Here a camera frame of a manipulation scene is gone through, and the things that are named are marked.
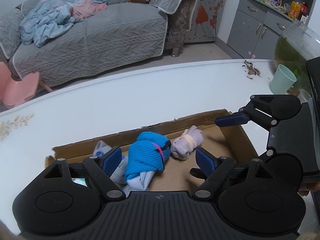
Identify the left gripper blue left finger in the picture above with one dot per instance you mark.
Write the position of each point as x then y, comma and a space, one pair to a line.
100, 169

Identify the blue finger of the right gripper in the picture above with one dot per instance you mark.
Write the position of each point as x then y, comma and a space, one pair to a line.
232, 120

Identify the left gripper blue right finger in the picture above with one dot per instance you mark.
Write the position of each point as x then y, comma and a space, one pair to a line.
216, 171

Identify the brown cardboard tray box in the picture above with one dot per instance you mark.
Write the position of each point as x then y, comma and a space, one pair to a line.
174, 175

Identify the lavender cloth beige tie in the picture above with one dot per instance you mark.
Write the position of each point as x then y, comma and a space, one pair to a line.
182, 146

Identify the blue sock pink band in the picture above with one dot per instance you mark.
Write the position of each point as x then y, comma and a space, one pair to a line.
147, 162

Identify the grey blue patterned sock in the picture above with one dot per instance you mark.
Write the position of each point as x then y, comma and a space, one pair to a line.
111, 161

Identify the mint green plastic cup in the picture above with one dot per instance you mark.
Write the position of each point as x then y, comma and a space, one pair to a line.
283, 80

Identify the scattered seed shells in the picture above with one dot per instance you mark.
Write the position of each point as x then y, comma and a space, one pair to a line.
251, 70

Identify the glass fish bowl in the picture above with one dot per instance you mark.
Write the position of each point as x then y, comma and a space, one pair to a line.
296, 45

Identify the grey cabinet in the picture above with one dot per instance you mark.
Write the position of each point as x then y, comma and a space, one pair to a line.
256, 30

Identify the orange drink bottle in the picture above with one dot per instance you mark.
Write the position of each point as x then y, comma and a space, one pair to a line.
295, 9

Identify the pink plastic stool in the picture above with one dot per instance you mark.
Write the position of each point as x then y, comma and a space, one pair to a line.
14, 93

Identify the decorated fridge door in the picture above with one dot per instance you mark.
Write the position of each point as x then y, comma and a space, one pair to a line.
206, 21

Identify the grey quilted sofa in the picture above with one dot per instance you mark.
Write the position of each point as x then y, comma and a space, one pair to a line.
124, 33

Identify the light blue blanket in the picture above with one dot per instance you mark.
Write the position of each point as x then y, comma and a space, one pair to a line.
50, 19

